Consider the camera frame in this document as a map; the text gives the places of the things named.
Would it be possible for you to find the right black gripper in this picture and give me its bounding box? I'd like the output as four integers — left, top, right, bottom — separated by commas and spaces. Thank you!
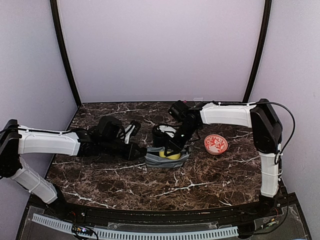
165, 122, 200, 156

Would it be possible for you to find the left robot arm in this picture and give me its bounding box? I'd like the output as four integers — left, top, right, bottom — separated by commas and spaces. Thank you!
0, 116, 147, 218

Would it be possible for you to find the yellow sponge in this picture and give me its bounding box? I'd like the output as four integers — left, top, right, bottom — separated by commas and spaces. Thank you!
159, 150, 181, 161

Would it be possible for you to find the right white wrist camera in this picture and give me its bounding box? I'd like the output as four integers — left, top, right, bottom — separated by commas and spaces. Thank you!
156, 125, 177, 138

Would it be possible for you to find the right black frame post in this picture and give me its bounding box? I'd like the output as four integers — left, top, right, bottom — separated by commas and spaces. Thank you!
242, 0, 272, 103

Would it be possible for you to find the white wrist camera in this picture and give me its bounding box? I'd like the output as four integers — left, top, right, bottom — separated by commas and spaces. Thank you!
156, 125, 177, 138
124, 120, 141, 144

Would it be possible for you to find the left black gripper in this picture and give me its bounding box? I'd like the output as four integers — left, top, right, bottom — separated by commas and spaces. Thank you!
100, 138, 146, 162

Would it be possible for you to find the white slotted cable duct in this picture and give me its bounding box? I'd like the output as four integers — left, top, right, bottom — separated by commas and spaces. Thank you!
31, 213, 239, 240

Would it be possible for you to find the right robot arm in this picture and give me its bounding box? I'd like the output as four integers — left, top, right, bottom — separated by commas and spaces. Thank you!
158, 98, 296, 217

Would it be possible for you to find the left black frame post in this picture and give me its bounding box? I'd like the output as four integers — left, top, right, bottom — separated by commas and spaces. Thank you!
49, 0, 82, 108

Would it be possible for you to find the grey zipper pouch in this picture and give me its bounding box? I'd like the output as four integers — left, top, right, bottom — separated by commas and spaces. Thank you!
145, 147, 190, 168

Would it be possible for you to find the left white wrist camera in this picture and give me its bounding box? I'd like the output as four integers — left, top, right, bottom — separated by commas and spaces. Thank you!
124, 120, 141, 144

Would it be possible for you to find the black frame post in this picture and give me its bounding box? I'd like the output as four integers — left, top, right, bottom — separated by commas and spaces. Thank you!
49, 0, 82, 108
242, 0, 272, 103

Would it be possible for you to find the black front table rail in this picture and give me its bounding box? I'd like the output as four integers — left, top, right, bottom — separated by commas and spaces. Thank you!
62, 202, 262, 225

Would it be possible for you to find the dark green mug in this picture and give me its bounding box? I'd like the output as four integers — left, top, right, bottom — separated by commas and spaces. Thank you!
152, 125, 170, 148

